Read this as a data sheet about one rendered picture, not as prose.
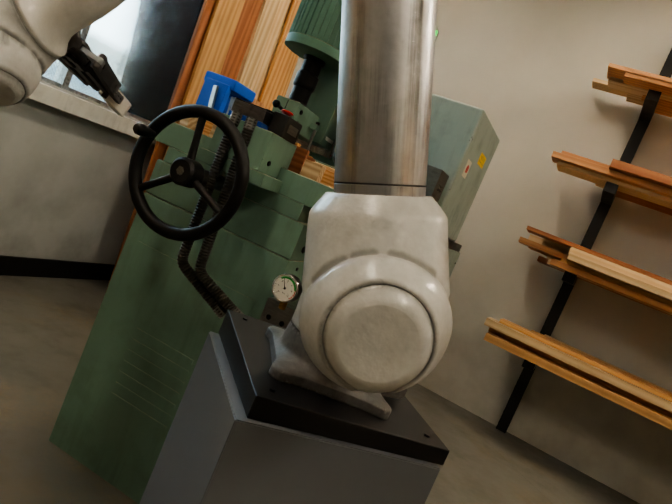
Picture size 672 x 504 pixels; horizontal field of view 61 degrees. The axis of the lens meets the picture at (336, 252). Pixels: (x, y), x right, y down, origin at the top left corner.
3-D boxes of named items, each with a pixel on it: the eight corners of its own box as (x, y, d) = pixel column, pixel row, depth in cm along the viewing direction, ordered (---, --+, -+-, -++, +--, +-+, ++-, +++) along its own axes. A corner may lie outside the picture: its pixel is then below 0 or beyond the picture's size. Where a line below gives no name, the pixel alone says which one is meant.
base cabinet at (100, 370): (44, 439, 149) (141, 190, 143) (174, 396, 204) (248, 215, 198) (176, 533, 135) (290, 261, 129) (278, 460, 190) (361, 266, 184)
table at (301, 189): (124, 128, 135) (133, 104, 134) (195, 155, 163) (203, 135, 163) (346, 225, 116) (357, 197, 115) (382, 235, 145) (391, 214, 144)
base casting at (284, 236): (142, 190, 144) (155, 157, 143) (248, 215, 198) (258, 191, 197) (291, 261, 129) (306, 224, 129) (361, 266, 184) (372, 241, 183)
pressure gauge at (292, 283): (263, 303, 124) (277, 269, 123) (271, 302, 128) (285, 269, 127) (287, 315, 122) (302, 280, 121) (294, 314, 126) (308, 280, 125)
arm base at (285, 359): (414, 431, 79) (432, 397, 78) (268, 377, 74) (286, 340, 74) (384, 377, 97) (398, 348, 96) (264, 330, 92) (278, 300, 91)
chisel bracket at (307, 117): (265, 125, 146) (277, 94, 145) (287, 137, 159) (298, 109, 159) (289, 134, 144) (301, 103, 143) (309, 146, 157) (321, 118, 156)
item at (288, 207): (163, 160, 142) (168, 146, 142) (207, 175, 162) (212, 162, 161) (297, 221, 129) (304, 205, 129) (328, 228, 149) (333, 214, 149)
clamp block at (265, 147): (205, 149, 127) (220, 111, 126) (234, 160, 140) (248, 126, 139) (259, 172, 123) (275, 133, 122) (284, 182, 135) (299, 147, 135)
